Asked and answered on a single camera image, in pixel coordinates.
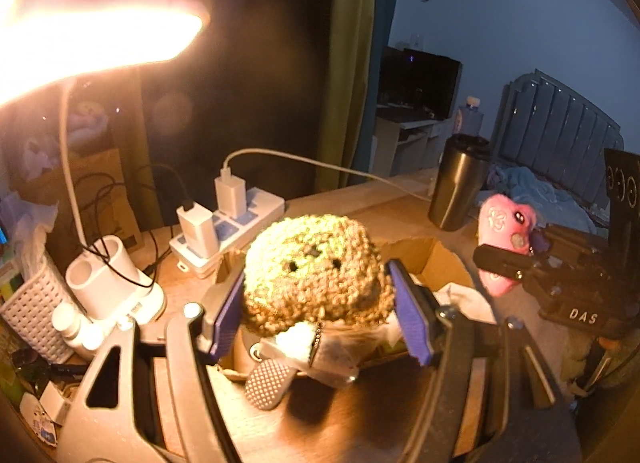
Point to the small white bottle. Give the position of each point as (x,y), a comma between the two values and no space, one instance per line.
(92,340)
(67,323)

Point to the white desk lamp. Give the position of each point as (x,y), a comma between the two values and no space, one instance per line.
(90,33)

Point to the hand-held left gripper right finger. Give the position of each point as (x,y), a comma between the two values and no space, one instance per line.
(411,315)

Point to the brown paper bag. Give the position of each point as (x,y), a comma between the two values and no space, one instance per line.
(102,193)

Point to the brown cardboard box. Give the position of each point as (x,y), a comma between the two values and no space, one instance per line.
(431,259)

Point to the small white carton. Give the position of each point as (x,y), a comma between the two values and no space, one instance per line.
(50,400)

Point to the white power strip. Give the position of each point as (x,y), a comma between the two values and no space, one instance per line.
(250,213)

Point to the white plastic bag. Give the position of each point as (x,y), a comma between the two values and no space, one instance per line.
(35,228)

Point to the grey padded bed headboard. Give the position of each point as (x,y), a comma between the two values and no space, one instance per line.
(560,133)

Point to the white television stand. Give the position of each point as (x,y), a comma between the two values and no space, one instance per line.
(410,140)

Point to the stainless steel tumbler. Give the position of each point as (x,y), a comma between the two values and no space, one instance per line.
(457,183)

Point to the white charger plug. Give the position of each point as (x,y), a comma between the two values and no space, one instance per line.
(230,193)

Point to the green curtain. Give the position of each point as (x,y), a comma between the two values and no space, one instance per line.
(350,43)

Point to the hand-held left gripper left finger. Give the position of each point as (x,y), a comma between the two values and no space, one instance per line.
(227,313)

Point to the tan crochet plush toy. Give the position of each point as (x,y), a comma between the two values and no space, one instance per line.
(310,273)

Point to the pastel plush figure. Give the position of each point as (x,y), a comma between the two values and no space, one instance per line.
(86,120)

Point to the clear plastic water bottle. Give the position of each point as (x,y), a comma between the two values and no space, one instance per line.
(469,115)

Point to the black television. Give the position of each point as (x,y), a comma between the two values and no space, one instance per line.
(425,83)

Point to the pink plush toy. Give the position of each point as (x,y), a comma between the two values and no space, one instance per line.
(500,223)

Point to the light blue blanket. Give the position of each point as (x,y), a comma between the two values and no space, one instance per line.
(540,193)

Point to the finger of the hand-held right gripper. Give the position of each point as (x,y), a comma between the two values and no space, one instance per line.
(570,235)
(500,261)

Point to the white woven plastic basket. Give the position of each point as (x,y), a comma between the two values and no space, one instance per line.
(35,315)

